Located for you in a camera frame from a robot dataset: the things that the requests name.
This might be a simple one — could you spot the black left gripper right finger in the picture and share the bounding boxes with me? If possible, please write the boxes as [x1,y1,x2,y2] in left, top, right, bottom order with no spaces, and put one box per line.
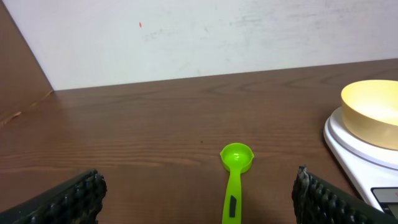
[292,166,397,224]

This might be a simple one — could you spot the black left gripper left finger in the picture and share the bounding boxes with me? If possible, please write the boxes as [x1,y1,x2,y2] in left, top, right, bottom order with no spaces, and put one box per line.
[1,169,107,224]

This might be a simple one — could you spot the green plastic measuring scoop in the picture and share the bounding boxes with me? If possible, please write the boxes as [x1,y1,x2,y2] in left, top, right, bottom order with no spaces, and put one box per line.
[220,143,254,224]

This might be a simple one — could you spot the white digital kitchen scale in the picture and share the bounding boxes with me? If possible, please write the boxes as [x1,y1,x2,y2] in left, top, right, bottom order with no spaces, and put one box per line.
[323,106,398,218]

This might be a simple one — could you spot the yellow plastic bowl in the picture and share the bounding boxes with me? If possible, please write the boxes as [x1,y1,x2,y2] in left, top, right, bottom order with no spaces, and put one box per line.
[341,80,397,150]

